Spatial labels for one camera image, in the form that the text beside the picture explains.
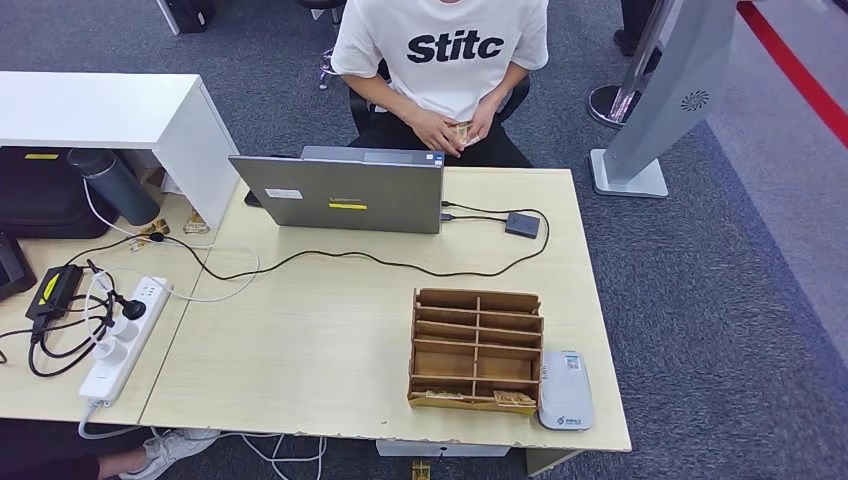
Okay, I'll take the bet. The wooden card organizer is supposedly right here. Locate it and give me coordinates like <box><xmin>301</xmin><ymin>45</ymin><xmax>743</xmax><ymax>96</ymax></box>
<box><xmin>406</xmin><ymin>287</ymin><xmax>547</xmax><ymax>419</ymax></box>

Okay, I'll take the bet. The silver kiosk stand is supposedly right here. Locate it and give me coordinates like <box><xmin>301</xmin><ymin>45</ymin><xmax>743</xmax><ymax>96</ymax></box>
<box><xmin>588</xmin><ymin>0</ymin><xmax>741</xmax><ymax>200</ymax></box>

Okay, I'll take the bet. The thin white cable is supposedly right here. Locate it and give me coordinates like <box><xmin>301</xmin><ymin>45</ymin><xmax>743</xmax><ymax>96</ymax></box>
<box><xmin>79</xmin><ymin>177</ymin><xmax>261</xmax><ymax>306</ymax></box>

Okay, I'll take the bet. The black plug with cable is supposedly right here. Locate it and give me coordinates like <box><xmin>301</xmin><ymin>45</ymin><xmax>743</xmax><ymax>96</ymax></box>
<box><xmin>26</xmin><ymin>261</ymin><xmax>148</xmax><ymax>380</ymax></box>

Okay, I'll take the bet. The person's left hand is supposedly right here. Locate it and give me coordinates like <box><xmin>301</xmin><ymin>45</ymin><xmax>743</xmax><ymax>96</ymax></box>
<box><xmin>463</xmin><ymin>99</ymin><xmax>499</xmax><ymax>146</ymax></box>

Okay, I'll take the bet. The white cabinet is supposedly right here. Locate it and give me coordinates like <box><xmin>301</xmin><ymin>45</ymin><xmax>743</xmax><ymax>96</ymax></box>
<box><xmin>0</xmin><ymin>70</ymin><xmax>241</xmax><ymax>231</ymax></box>

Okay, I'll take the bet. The white desk beam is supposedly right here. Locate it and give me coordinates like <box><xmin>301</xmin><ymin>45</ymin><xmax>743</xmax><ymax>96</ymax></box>
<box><xmin>375</xmin><ymin>439</ymin><xmax>513</xmax><ymax>459</ymax></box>

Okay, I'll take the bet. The black computer case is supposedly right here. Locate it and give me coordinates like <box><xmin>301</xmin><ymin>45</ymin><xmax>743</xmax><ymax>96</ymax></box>
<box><xmin>155</xmin><ymin>0</ymin><xmax>218</xmax><ymax>36</ymax></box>

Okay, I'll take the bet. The white plug charger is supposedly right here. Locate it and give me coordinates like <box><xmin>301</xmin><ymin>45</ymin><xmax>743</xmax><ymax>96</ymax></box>
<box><xmin>105</xmin><ymin>317</ymin><xmax>140</xmax><ymax>343</ymax></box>
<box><xmin>91</xmin><ymin>339</ymin><xmax>129</xmax><ymax>368</ymax></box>

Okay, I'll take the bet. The person's right hand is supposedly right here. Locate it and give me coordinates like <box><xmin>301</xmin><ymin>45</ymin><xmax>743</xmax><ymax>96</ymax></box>
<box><xmin>411</xmin><ymin>109</ymin><xmax>467</xmax><ymax>159</ymax></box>

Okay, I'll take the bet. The black power adapter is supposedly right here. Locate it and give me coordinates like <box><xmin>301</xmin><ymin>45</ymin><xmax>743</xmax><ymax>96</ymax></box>
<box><xmin>25</xmin><ymin>264</ymin><xmax>85</xmax><ymax>324</ymax></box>

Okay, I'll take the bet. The white floor cable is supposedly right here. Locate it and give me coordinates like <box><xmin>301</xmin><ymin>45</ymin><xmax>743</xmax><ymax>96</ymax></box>
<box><xmin>152</xmin><ymin>427</ymin><xmax>329</xmax><ymax>480</ymax></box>

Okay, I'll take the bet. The small gold wrapped item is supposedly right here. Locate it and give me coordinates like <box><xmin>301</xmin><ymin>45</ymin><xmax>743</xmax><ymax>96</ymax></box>
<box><xmin>181</xmin><ymin>209</ymin><xmax>213</xmax><ymax>237</ymax></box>
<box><xmin>127</xmin><ymin>218</ymin><xmax>172</xmax><ymax>254</ymax></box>

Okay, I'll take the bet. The chrome stanchion post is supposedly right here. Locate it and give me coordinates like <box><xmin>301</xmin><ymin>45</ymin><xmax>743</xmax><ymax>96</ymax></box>
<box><xmin>587</xmin><ymin>0</ymin><xmax>672</xmax><ymax>130</ymax></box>

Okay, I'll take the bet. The dark grey USB hub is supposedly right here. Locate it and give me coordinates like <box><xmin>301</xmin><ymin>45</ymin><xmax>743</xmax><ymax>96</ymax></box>
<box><xmin>504</xmin><ymin>211</ymin><xmax>542</xmax><ymax>240</ymax></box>

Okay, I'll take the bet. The white sneaker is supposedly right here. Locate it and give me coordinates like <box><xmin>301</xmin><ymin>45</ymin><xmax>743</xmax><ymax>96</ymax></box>
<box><xmin>119</xmin><ymin>428</ymin><xmax>222</xmax><ymax>480</ymax></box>

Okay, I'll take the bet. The white power strip cord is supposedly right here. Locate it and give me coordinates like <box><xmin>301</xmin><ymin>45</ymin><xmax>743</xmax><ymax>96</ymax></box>
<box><xmin>76</xmin><ymin>397</ymin><xmax>164</xmax><ymax>443</ymax></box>

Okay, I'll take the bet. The dark grey thermos bottle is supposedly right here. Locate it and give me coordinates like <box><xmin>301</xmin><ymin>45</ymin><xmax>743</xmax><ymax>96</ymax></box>
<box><xmin>66</xmin><ymin>148</ymin><xmax>162</xmax><ymax>228</ymax></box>

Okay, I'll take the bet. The desk leg panel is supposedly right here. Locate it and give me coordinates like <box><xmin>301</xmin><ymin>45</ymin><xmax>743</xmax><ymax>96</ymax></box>
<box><xmin>525</xmin><ymin>450</ymin><xmax>586</xmax><ymax>478</ymax></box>

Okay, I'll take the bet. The black bag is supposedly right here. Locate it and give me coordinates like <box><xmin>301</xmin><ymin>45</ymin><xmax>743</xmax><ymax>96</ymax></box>
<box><xmin>0</xmin><ymin>146</ymin><xmax>122</xmax><ymax>241</ymax></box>

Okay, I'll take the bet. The person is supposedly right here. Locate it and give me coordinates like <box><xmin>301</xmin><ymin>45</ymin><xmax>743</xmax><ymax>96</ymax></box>
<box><xmin>329</xmin><ymin>0</ymin><xmax>551</xmax><ymax>170</ymax></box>
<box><xmin>612</xmin><ymin>0</ymin><xmax>658</xmax><ymax>58</ymax></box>
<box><xmin>0</xmin><ymin>420</ymin><xmax>221</xmax><ymax>480</ymax></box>

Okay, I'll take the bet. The long black power cable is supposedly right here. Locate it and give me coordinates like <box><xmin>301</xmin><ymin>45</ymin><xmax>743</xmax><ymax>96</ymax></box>
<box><xmin>62</xmin><ymin>200</ymin><xmax>552</xmax><ymax>283</ymax></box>

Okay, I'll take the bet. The grey laptop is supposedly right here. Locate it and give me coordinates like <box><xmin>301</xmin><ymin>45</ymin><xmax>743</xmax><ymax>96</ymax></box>
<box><xmin>228</xmin><ymin>145</ymin><xmax>446</xmax><ymax>236</ymax></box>

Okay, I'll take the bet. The white card reader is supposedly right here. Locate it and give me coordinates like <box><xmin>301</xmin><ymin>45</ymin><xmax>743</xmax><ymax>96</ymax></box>
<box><xmin>537</xmin><ymin>350</ymin><xmax>596</xmax><ymax>433</ymax></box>

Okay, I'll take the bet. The white power strip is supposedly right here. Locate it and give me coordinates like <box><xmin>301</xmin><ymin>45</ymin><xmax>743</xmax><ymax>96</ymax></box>
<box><xmin>78</xmin><ymin>276</ymin><xmax>175</xmax><ymax>405</ymax></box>

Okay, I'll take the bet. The short black hub cable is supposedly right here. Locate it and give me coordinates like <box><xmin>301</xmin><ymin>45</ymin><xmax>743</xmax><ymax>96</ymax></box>
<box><xmin>440</xmin><ymin>211</ymin><xmax>510</xmax><ymax>227</ymax></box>

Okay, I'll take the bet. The chrome base stool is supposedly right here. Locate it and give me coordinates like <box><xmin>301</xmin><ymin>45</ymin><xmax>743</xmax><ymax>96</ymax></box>
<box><xmin>296</xmin><ymin>0</ymin><xmax>348</xmax><ymax>92</ymax></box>

